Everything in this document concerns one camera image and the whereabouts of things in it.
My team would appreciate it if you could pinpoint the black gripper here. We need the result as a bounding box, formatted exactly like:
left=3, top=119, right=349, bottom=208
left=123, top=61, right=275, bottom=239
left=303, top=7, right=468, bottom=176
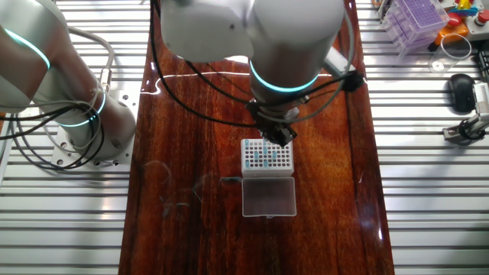
left=254, top=109, right=299, bottom=148

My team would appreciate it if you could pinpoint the white pipette tip holder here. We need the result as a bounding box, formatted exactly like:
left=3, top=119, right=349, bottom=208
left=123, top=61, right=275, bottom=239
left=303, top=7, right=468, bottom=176
left=240, top=137, right=297, bottom=218

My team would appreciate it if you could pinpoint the purple pipette tip box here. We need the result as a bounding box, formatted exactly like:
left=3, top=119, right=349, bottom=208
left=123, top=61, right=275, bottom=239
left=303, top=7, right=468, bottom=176
left=379, top=0, right=451, bottom=58

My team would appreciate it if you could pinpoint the large brown wooden board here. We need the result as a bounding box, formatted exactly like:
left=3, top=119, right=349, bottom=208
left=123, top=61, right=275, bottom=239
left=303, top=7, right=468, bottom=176
left=118, top=0, right=395, bottom=275

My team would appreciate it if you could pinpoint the clear plastic cup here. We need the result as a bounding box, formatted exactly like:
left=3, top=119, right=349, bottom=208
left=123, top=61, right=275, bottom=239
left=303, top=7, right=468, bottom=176
left=427, top=33, right=473, bottom=74

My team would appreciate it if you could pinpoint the black computer mouse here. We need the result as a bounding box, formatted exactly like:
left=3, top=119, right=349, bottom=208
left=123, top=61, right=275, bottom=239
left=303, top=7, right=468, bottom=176
left=447, top=73, right=477, bottom=114

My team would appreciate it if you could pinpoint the orange box red button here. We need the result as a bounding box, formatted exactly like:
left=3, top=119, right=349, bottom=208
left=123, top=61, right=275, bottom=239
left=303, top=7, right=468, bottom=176
left=427, top=11, right=470, bottom=53

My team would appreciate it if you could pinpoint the black keyboard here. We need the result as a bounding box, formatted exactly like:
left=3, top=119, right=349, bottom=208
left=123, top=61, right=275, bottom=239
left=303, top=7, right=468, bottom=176
left=474, top=50, right=489, bottom=83

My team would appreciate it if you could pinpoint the small colourful toy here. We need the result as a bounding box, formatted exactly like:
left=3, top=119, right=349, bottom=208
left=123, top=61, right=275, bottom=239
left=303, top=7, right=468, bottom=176
left=454, top=0, right=477, bottom=18

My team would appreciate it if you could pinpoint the grey box red button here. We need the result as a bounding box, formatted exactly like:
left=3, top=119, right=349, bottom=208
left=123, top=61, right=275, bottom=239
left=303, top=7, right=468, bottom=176
left=466, top=9, right=489, bottom=42

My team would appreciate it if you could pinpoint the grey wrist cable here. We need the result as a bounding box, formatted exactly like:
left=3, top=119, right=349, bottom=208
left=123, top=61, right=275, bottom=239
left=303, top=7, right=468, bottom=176
left=288, top=10, right=356, bottom=124

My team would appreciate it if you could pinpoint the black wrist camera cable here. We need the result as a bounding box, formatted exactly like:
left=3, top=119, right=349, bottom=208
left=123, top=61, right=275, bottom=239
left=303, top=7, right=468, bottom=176
left=185, top=60, right=356, bottom=108

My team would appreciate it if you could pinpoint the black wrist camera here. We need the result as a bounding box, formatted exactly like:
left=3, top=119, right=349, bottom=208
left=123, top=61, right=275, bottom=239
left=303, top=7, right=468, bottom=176
left=342, top=70, right=365, bottom=92

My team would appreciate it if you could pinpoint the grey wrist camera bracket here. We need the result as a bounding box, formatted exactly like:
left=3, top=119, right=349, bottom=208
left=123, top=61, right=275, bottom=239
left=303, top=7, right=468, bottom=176
left=323, top=45, right=357, bottom=78

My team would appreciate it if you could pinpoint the thick black gripper cable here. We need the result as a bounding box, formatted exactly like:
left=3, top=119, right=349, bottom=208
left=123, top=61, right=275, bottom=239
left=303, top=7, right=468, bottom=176
left=148, top=0, right=257, bottom=128

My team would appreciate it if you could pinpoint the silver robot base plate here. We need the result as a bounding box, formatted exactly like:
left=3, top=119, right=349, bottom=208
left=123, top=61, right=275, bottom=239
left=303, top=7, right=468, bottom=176
left=51, top=89, right=141, bottom=171

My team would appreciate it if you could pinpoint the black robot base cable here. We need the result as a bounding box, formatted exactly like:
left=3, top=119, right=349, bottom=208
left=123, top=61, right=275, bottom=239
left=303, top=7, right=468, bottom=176
left=0, top=95, right=107, bottom=171

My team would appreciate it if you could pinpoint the grey cable metal connector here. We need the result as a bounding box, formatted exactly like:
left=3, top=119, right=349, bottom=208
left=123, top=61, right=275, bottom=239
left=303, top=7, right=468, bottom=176
left=66, top=26, right=115, bottom=93

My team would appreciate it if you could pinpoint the small silver mounted camera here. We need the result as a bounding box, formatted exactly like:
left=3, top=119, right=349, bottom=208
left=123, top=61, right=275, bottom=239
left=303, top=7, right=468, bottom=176
left=472, top=82, right=489, bottom=115

